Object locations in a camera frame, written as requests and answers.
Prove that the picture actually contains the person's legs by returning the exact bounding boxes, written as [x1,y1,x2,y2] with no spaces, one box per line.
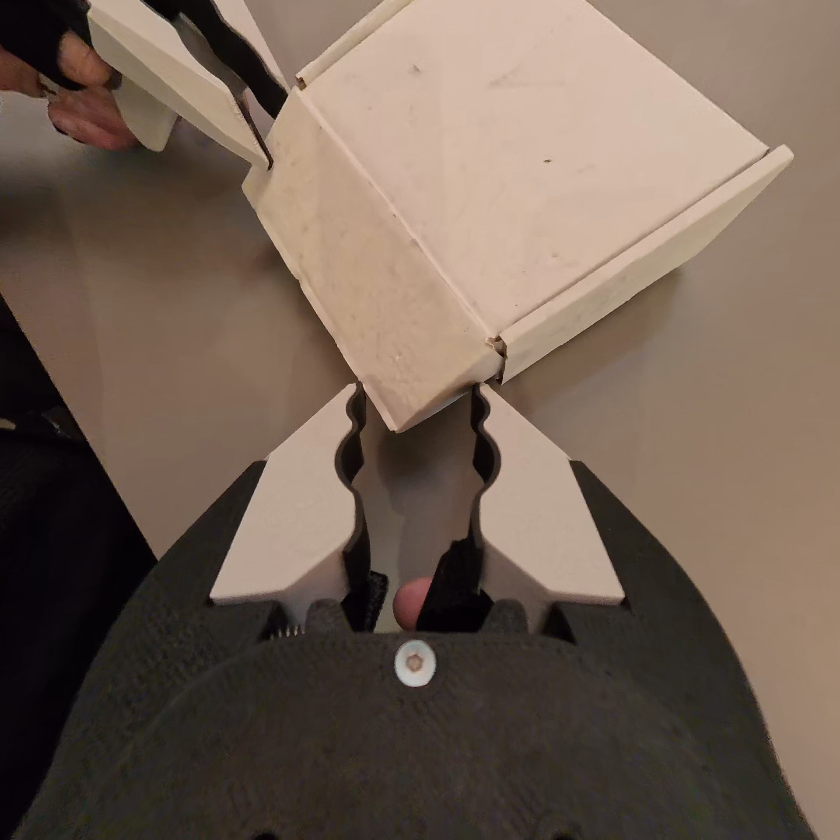
[0,295,158,840]

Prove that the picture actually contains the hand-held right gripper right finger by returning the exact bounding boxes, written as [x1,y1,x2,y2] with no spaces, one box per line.
[469,382,626,632]

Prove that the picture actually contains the person's right hand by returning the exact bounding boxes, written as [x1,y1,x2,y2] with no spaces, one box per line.
[394,579,434,632]

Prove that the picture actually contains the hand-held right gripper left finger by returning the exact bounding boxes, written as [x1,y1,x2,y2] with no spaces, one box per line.
[209,382,368,622]

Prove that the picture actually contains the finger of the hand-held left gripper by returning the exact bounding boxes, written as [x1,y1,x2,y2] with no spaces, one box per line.
[156,0,291,121]
[85,0,274,172]

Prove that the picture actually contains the white cardboard box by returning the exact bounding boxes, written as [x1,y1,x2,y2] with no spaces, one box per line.
[241,0,795,434]

